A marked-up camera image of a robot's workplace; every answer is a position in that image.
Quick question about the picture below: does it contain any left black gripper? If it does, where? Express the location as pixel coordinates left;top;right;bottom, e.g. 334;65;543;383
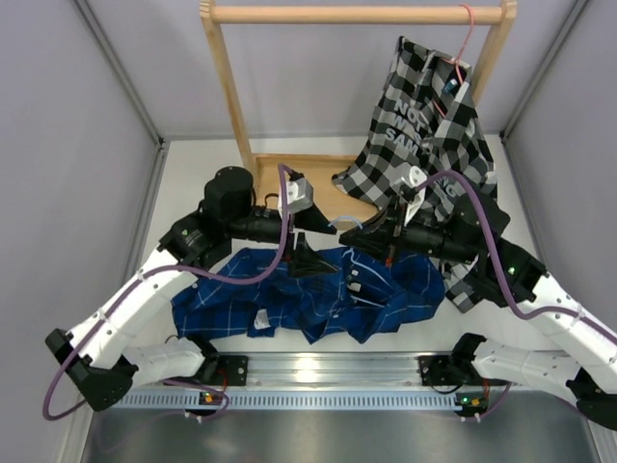
225;199;336;277

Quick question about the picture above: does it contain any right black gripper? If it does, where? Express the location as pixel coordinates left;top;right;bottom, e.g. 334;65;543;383
340;197;480;269

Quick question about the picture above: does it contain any light blue wire hanger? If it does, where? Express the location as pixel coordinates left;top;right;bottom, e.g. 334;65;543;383
327;214;401;308

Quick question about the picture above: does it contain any blue plaid shirt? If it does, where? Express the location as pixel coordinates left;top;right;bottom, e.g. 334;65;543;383
172;247;444;344

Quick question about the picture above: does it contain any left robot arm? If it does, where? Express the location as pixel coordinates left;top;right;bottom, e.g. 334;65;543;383
42;164;337;421

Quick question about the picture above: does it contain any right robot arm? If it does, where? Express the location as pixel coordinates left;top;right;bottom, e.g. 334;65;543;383
340;193;616;429

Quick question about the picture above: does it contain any black white checkered shirt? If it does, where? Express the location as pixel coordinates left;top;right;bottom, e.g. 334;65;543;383
331;35;500;313

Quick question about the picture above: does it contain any wooden clothes rack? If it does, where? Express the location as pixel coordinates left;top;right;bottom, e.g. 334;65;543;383
200;0;519;228

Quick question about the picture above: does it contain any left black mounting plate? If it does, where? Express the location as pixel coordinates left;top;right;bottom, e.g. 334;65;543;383
210;355;249;387

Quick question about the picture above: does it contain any black mounting plate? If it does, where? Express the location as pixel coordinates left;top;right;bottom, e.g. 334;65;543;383
210;355;249;387
417;354;460;388

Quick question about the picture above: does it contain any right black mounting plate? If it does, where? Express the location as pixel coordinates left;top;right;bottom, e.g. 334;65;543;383
417;354;460;388

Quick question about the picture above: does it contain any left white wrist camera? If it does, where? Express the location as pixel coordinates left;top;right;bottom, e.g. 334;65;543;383
277;177;313;218

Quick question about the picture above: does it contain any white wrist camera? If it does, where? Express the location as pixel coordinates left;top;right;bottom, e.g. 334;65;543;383
390;163;427;226
277;177;313;218

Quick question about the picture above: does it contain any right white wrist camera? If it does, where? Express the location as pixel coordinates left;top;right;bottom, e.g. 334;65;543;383
390;163;427;226

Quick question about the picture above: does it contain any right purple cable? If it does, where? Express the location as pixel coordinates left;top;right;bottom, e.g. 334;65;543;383
409;169;617;339

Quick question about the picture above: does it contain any purple cable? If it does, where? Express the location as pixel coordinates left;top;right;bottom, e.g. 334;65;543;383
409;169;617;339
41;163;303;422

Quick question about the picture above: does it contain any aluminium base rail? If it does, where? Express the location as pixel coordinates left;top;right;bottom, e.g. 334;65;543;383
124;346;436;390

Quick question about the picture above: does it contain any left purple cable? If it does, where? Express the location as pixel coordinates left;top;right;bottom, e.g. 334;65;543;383
41;163;303;422

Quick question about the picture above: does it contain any pink wire hanger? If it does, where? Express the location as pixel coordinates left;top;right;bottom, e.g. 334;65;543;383
436;4;475;96

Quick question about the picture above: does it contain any left aluminium frame post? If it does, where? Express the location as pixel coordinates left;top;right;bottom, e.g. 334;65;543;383
69;0;164;149

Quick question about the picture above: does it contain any aluminium frame post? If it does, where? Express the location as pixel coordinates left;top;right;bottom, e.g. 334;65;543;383
69;0;164;149
498;0;591;143

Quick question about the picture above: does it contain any perforated cable duct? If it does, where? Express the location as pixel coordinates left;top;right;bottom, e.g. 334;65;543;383
116;387;483;412

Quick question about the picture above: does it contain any right aluminium frame post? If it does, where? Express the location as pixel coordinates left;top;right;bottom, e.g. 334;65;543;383
498;0;591;143

